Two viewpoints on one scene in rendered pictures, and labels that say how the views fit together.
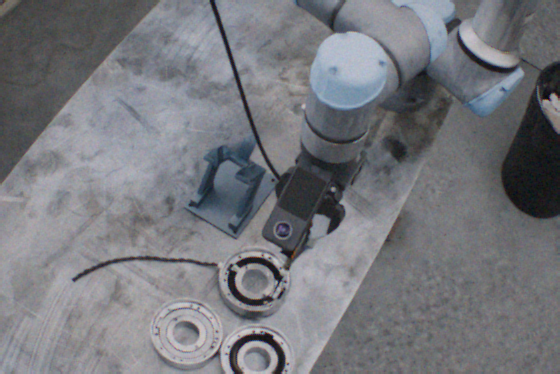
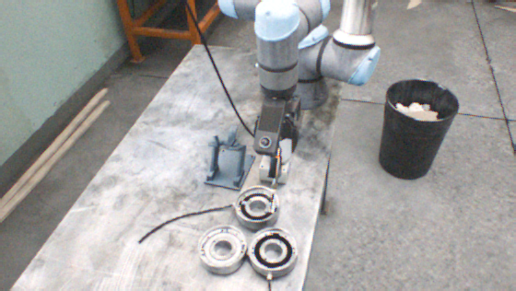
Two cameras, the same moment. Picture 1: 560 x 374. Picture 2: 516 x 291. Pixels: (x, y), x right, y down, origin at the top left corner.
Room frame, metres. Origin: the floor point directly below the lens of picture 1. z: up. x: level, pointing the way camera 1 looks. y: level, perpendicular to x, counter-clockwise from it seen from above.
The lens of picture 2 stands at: (-0.12, 0.02, 1.56)
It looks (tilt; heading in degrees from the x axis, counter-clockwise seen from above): 43 degrees down; 358
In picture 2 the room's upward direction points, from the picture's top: 3 degrees counter-clockwise
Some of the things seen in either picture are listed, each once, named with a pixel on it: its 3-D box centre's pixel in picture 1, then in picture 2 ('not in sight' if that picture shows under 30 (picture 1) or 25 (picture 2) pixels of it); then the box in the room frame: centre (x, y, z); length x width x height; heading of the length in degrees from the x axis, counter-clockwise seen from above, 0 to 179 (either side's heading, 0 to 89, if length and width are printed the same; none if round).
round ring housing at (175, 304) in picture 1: (186, 335); (223, 250); (0.35, 0.09, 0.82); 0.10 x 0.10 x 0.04
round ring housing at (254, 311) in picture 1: (254, 283); (257, 208); (0.46, 0.01, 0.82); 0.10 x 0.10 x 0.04
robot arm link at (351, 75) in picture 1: (347, 85); (278, 33); (0.52, -0.05, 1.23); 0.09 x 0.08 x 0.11; 144
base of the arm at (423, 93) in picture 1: (401, 63); (305, 82); (0.92, -0.18, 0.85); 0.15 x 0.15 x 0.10
